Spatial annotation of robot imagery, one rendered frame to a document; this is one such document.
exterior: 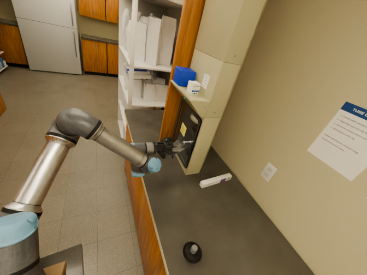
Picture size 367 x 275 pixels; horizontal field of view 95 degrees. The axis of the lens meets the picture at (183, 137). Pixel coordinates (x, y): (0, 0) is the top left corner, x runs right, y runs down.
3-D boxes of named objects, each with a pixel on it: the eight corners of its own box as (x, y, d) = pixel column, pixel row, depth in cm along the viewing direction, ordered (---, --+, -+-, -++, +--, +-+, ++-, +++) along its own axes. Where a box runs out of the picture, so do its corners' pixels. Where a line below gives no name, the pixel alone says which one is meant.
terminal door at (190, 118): (172, 143, 140) (182, 98, 118) (186, 169, 118) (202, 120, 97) (171, 143, 140) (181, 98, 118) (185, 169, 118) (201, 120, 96)
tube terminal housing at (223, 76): (196, 145, 155) (226, 55, 113) (214, 171, 131) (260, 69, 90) (171, 147, 144) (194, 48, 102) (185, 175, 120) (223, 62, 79)
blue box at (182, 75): (186, 82, 111) (189, 67, 106) (193, 87, 104) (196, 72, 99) (172, 80, 107) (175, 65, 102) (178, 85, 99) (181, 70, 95)
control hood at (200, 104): (183, 95, 118) (186, 81, 113) (205, 118, 95) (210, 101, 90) (167, 94, 113) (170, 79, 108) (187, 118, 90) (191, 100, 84)
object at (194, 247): (195, 240, 85) (199, 234, 81) (203, 261, 78) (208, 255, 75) (178, 246, 81) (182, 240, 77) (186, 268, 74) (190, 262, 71)
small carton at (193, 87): (193, 90, 98) (195, 81, 95) (197, 94, 95) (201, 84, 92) (185, 90, 95) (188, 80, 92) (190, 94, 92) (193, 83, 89)
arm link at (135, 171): (138, 177, 88) (137, 156, 89) (128, 177, 95) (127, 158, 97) (151, 175, 93) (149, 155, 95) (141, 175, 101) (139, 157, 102)
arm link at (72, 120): (75, 94, 63) (166, 158, 88) (67, 102, 70) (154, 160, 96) (53, 117, 57) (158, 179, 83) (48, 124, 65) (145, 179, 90)
